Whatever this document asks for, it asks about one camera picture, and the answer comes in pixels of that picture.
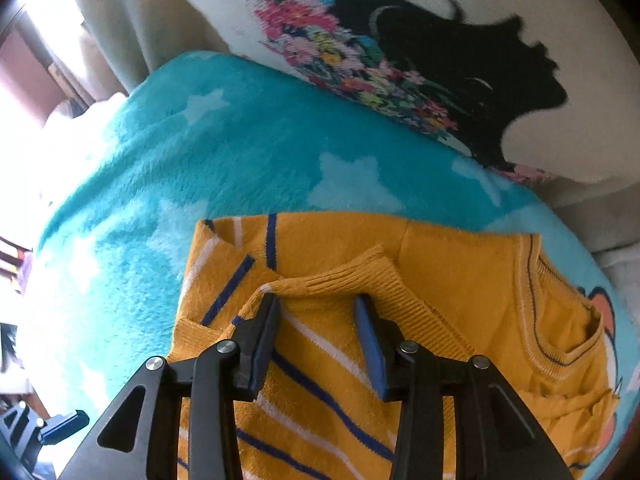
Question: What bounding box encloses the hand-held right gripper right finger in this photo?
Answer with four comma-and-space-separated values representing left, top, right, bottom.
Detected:
353, 295, 573, 480

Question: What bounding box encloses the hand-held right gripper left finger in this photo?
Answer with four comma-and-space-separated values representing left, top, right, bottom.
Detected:
57, 292, 281, 480

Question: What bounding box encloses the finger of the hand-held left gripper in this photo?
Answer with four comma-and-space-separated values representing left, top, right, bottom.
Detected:
1, 402, 91, 466

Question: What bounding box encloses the yellow striped knit sweater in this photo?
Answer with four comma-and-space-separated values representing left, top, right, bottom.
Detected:
167, 212, 622, 480

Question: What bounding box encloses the teal star print blanket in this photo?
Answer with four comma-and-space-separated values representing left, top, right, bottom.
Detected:
22, 50, 640, 480

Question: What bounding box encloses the white cloth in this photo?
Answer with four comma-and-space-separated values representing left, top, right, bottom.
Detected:
42, 92, 132, 133

